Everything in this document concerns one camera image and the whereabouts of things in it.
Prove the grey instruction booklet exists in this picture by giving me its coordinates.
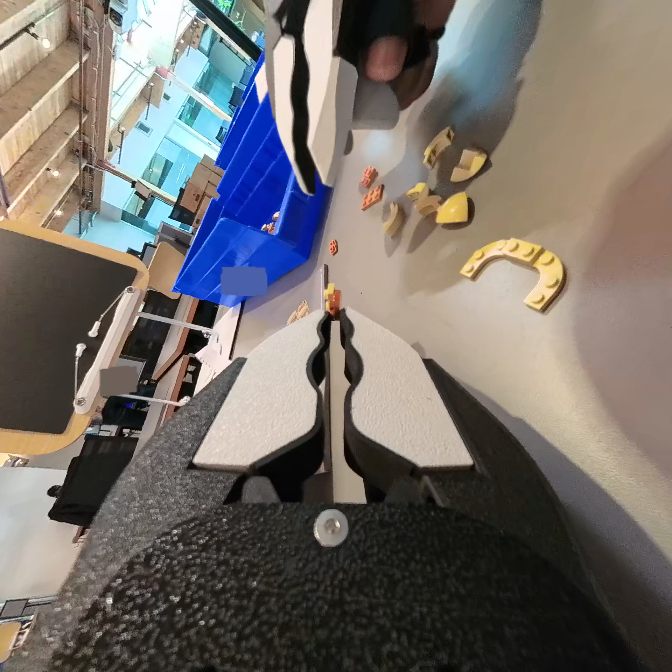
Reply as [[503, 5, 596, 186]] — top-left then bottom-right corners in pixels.
[[226, 275, 328, 363]]

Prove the black top wooden table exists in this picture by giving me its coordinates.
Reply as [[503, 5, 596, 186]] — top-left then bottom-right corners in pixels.
[[0, 219, 154, 455]]

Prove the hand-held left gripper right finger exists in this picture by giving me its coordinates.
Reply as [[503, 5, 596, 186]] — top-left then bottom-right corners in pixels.
[[339, 308, 476, 478]]

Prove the white metal frame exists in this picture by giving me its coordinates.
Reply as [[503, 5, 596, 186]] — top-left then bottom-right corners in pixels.
[[71, 284, 217, 413]]

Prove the tan quarter-round brick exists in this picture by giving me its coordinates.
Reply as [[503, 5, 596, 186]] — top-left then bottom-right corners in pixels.
[[435, 191, 471, 226], [451, 148, 490, 183]]

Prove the stack of cardboard boxes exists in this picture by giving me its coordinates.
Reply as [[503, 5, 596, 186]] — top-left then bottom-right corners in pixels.
[[168, 156, 228, 228]]

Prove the large tan arch brick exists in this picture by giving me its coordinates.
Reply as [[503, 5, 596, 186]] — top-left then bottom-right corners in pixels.
[[459, 239, 569, 314]]

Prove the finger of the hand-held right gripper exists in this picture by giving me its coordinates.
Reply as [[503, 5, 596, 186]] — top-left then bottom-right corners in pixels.
[[263, 0, 312, 195], [299, 0, 364, 196]]

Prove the blue plastic bin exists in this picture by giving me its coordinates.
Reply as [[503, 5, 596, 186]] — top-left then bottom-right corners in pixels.
[[216, 58, 305, 226], [173, 158, 335, 308]]

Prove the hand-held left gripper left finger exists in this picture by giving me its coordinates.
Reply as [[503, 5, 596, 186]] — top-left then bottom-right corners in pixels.
[[191, 311, 327, 475]]

